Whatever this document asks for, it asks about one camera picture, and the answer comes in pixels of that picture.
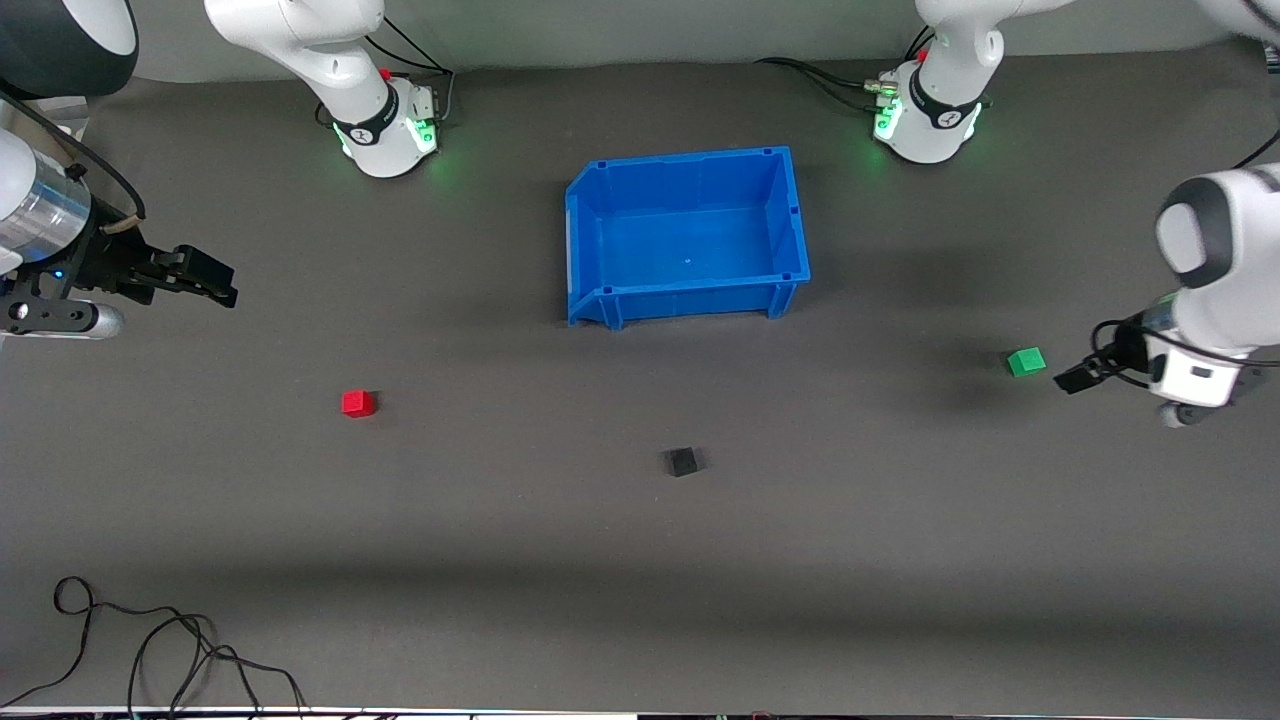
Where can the red cube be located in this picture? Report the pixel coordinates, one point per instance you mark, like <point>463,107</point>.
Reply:
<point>358,403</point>

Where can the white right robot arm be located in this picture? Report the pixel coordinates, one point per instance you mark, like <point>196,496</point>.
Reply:
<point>380,140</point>

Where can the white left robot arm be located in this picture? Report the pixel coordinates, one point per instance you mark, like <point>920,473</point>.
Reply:
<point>940,125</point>

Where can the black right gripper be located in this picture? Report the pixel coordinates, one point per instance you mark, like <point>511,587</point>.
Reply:
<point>106,260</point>

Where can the grey table mat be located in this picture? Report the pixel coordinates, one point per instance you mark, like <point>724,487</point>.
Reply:
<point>400,550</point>

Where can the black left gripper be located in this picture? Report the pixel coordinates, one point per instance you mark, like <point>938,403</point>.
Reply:
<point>1116,359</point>

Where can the green cube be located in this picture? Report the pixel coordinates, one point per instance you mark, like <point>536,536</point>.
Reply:
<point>1026,361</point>

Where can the silver base connector block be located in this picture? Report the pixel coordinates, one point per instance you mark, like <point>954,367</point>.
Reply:
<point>882,88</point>
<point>422,102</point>

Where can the blue plastic bin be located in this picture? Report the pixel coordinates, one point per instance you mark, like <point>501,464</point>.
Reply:
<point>690,230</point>

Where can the beige plastic crate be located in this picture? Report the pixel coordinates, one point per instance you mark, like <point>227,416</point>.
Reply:
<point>70,118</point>

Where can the black cube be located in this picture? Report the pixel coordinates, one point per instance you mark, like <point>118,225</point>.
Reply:
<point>682,461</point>

